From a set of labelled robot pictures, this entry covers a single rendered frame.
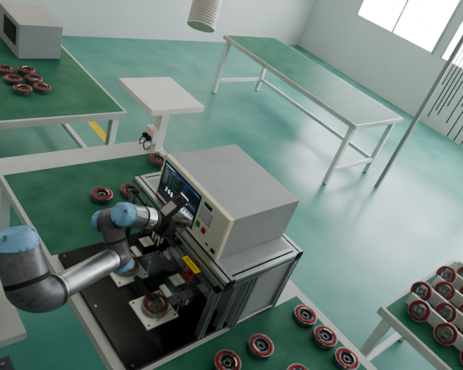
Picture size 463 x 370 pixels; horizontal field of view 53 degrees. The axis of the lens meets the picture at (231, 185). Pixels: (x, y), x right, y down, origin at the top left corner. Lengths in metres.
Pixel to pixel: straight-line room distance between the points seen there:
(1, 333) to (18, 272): 0.67
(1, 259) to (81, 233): 1.03
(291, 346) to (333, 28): 7.46
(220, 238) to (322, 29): 7.70
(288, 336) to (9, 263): 1.30
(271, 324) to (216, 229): 0.63
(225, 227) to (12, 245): 0.74
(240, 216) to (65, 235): 0.92
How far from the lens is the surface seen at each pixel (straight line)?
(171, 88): 2.77
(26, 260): 1.28
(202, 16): 2.68
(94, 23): 6.73
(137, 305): 1.99
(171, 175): 1.89
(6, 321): 1.96
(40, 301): 1.31
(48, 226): 2.32
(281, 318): 2.21
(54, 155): 2.79
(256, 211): 1.74
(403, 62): 8.27
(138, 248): 2.07
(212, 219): 1.73
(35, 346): 2.80
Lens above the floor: 2.31
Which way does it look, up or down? 33 degrees down
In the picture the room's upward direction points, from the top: 20 degrees clockwise
